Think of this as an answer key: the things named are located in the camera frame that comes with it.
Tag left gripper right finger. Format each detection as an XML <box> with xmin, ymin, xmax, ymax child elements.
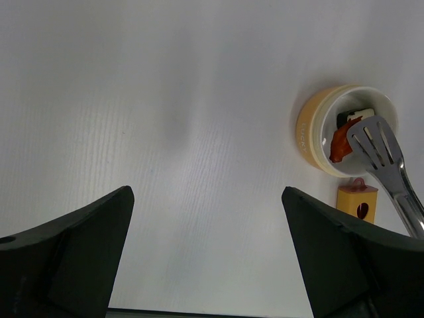
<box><xmin>282</xmin><ymin>187</ymin><xmax>423</xmax><ymax>317</ymax></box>

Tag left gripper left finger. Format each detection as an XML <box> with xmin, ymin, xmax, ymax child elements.
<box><xmin>1</xmin><ymin>185</ymin><xmax>134</xmax><ymax>317</ymax></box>

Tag orange red food piece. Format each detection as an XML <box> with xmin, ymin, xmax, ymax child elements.
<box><xmin>329</xmin><ymin>117</ymin><xmax>362</xmax><ymax>164</ymax></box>

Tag metal serving tongs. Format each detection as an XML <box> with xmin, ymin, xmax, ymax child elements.
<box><xmin>346</xmin><ymin>116</ymin><xmax>423</xmax><ymax>239</ymax></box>

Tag round yellow lunch bowl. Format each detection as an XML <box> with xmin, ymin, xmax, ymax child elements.
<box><xmin>295</xmin><ymin>84</ymin><xmax>398</xmax><ymax>178</ymax></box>

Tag rice roll with seaweed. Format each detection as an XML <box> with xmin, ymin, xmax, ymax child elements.
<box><xmin>337</xmin><ymin>108</ymin><xmax>375</xmax><ymax>129</ymax></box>

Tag yellow rectangular cutlery case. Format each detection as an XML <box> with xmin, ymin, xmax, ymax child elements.
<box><xmin>336</xmin><ymin>178</ymin><xmax>378</xmax><ymax>224</ymax></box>

